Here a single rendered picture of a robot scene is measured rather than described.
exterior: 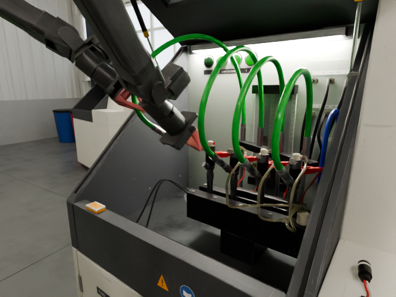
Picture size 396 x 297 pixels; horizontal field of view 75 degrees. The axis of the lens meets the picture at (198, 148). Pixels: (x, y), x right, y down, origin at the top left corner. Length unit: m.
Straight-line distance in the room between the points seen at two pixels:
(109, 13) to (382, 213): 0.59
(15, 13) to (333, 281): 0.81
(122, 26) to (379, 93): 0.49
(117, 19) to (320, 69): 0.63
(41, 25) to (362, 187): 0.77
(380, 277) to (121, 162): 0.74
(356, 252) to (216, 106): 0.69
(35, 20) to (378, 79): 0.74
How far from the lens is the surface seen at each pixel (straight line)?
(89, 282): 0.94
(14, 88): 7.42
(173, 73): 0.59
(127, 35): 0.46
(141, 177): 0.99
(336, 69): 0.88
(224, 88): 1.02
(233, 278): 0.52
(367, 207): 0.61
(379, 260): 0.60
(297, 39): 0.89
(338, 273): 0.53
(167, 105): 0.59
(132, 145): 0.93
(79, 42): 0.72
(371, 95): 0.62
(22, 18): 0.75
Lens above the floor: 1.28
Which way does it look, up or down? 13 degrees down
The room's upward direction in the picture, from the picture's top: straight up
